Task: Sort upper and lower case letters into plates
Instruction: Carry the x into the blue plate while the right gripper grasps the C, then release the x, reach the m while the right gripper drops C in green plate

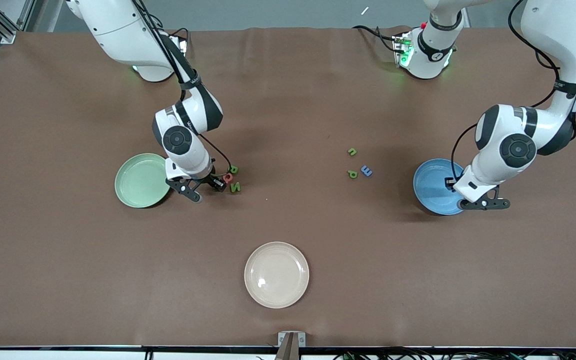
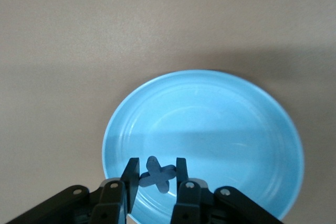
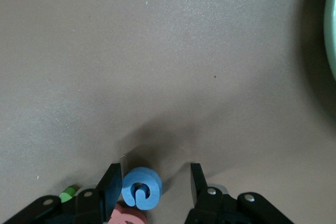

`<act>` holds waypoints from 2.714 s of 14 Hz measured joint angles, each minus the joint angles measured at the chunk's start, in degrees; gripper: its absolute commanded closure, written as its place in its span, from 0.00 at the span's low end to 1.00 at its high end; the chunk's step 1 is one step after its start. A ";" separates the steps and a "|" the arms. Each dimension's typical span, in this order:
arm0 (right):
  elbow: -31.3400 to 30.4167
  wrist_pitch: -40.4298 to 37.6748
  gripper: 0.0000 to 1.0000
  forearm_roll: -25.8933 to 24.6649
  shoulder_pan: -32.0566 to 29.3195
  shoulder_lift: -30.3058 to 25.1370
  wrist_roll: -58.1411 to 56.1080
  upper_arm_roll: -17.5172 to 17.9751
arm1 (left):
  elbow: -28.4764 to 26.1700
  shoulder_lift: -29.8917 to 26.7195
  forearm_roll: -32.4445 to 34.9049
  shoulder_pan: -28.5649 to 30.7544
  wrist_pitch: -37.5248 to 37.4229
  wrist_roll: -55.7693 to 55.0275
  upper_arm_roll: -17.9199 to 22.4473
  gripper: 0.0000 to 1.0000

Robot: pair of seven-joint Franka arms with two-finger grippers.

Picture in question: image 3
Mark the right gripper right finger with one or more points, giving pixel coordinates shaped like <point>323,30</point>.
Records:
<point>198,187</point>

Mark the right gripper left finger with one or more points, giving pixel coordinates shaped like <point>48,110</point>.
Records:
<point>113,187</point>

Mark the blue foam letter G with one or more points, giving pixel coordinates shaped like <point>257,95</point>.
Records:
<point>131,182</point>

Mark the red foam letter Q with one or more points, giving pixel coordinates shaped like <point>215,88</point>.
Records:
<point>123,214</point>

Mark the green foam capital N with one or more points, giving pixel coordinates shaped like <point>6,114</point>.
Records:
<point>68,193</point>

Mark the brown table cover sheet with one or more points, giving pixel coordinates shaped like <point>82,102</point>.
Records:
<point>157,51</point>

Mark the light green plate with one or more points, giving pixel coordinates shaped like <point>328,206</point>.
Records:
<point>332,24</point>

